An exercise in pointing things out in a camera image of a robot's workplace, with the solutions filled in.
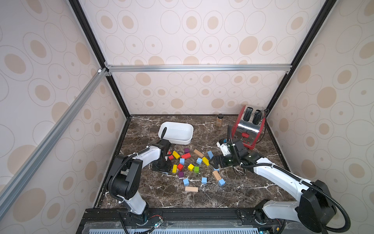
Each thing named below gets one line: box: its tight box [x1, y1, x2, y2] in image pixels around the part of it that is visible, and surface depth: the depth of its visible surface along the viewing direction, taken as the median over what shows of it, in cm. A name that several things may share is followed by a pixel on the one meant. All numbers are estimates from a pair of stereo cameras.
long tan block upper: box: [193, 149, 205, 158], surface depth 99 cm
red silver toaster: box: [231, 105, 266, 150], surface depth 94 cm
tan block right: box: [212, 170, 222, 181], surface depth 88 cm
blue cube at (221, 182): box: [218, 178, 226, 187], surface depth 85 cm
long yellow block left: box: [171, 150, 181, 160], surface depth 99 cm
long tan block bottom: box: [185, 186, 199, 193], surface depth 83 cm
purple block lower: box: [178, 171, 185, 178], surface depth 90 cm
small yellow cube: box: [187, 163, 195, 172], surface depth 91 cm
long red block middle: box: [181, 152, 192, 160], surface depth 98 cm
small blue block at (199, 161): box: [196, 157, 203, 166], surface depth 94 cm
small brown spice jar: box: [216, 117, 222, 128], surface depth 111 cm
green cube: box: [193, 166, 200, 174], surface depth 90 cm
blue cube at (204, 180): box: [201, 176, 208, 185], surface depth 86 cm
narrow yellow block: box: [171, 164, 178, 174], surface depth 91 cm
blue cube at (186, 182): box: [182, 178, 190, 187], surface depth 85 cm
